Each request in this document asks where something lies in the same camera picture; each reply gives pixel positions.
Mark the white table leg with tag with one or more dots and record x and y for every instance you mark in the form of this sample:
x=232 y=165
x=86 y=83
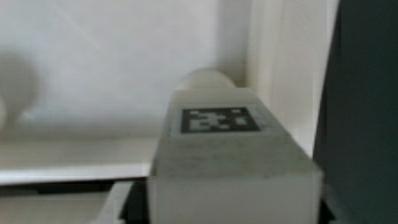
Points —
x=234 y=175

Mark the white square table top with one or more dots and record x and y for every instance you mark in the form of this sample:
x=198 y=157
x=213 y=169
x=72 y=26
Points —
x=99 y=56

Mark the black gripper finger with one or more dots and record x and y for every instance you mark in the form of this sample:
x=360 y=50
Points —
x=126 y=207

